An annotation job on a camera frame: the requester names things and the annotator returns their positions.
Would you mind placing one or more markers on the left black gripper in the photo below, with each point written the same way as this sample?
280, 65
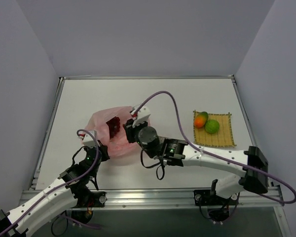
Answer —
103, 153

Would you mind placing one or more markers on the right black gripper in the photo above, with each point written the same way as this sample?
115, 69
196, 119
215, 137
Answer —
128, 129

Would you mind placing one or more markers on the pink plastic bag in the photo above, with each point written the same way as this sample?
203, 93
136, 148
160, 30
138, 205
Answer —
117, 146

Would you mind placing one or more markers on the dark red fake grapes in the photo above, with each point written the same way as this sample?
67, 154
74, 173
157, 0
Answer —
114, 126

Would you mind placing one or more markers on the orange fake fruit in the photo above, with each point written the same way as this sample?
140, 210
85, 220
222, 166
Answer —
200, 119

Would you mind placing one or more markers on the green fake fruit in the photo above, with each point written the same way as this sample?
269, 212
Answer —
212, 126

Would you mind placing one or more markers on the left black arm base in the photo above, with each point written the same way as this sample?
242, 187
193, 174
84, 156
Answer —
86, 202

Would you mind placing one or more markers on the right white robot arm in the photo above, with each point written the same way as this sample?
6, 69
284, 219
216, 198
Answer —
245, 173

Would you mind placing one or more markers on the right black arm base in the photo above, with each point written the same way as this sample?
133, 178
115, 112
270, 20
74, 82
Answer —
214, 208

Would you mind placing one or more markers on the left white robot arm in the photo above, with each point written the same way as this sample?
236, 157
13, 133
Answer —
67, 191

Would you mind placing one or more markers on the yellow bamboo mat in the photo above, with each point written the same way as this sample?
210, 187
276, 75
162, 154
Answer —
222, 139

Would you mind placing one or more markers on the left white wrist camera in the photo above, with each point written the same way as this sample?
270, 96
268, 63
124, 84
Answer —
88, 138

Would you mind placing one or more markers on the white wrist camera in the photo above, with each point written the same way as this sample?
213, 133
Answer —
88, 138
140, 116

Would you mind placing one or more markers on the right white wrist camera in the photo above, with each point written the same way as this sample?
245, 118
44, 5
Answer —
140, 116

